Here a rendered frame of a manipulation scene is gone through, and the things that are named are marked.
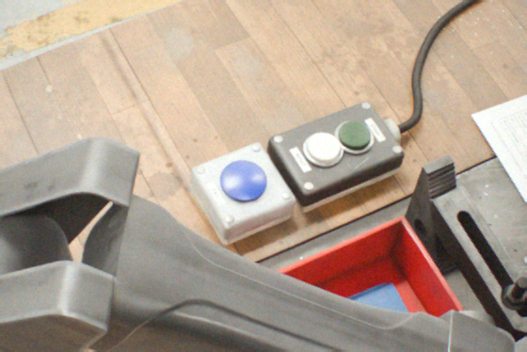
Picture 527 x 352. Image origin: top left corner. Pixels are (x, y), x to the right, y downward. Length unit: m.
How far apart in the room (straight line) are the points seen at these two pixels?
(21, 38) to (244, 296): 1.86
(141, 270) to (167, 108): 0.61
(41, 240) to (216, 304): 0.10
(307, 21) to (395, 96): 0.12
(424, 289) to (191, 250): 0.50
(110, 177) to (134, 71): 0.62
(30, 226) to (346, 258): 0.48
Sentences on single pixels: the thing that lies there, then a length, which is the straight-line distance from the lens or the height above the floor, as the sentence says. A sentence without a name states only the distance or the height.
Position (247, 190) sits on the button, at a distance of 1.00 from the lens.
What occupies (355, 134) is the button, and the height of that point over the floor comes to 0.94.
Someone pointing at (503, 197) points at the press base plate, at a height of 0.90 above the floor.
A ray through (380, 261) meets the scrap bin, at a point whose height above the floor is 0.91.
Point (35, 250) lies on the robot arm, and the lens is 0.54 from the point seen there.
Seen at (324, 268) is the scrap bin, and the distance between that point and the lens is 0.97.
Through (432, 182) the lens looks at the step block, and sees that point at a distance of 0.98.
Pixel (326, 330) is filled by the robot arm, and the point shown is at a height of 1.30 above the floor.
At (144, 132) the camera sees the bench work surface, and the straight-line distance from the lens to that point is 1.08.
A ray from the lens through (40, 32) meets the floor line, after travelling 2.35.
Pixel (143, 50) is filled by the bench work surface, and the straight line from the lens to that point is 1.14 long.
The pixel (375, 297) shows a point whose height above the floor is 0.91.
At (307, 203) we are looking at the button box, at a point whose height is 0.91.
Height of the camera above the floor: 1.78
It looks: 56 degrees down
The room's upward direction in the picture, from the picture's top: 10 degrees clockwise
